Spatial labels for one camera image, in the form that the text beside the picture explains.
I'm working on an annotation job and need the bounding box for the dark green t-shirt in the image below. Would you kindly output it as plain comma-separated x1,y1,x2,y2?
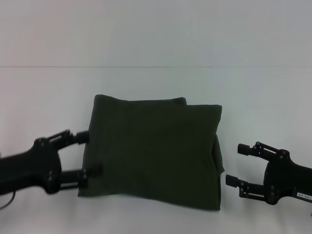
77,94,225,212

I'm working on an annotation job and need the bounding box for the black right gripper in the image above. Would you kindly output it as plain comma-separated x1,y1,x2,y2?
225,141,312,206

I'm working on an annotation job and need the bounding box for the thin left arm cable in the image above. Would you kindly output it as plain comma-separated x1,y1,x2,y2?
0,191,17,210

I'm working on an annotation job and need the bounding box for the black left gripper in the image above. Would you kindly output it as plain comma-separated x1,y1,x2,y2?
0,129,103,195

